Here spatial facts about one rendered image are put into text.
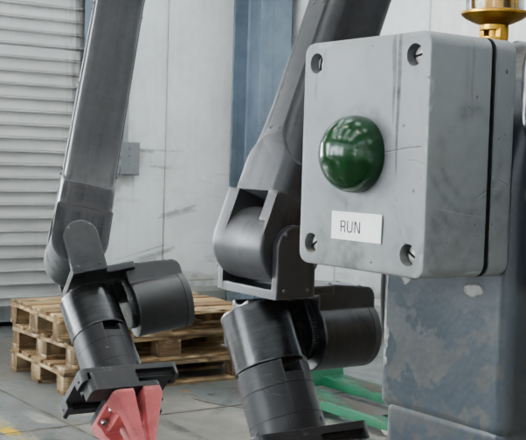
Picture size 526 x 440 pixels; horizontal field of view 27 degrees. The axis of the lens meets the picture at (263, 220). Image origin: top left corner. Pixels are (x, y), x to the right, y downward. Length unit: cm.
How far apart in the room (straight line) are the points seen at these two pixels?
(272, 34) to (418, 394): 865
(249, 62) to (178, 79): 68
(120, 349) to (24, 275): 744
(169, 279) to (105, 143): 16
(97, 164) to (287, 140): 36
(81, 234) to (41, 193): 739
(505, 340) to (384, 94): 11
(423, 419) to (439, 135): 13
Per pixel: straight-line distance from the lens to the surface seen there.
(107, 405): 104
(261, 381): 82
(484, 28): 49
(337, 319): 87
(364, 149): 41
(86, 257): 109
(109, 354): 106
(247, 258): 82
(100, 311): 109
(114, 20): 125
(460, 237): 41
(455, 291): 45
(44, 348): 631
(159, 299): 110
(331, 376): 624
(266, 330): 83
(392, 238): 41
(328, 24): 86
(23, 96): 843
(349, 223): 43
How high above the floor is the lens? 128
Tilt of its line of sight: 3 degrees down
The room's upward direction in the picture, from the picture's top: 2 degrees clockwise
